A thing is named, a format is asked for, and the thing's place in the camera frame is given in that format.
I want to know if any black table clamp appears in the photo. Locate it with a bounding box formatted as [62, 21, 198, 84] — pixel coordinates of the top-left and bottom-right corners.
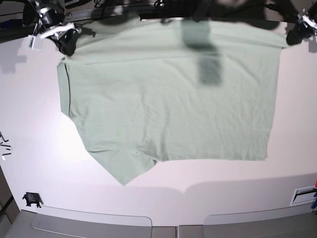
[22, 192, 44, 208]

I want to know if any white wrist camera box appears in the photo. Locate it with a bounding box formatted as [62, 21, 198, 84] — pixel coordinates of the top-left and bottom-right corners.
[25, 35, 43, 50]

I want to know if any light green T-shirt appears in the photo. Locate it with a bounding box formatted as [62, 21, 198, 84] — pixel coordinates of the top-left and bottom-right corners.
[57, 19, 287, 185]

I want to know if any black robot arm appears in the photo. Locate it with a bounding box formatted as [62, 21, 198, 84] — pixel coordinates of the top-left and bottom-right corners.
[29, 0, 317, 56]

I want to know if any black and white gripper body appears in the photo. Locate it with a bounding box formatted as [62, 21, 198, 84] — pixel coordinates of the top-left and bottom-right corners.
[39, 22, 81, 56]
[286, 8, 317, 46]

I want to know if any grey chair left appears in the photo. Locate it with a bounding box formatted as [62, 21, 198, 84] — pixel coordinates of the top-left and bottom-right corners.
[5, 210, 176, 238]

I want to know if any grey chair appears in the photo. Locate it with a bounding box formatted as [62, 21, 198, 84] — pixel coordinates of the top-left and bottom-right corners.
[178, 205, 317, 238]
[5, 210, 176, 238]

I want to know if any grey chair right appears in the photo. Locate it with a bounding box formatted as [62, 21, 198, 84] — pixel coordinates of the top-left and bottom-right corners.
[178, 205, 317, 238]

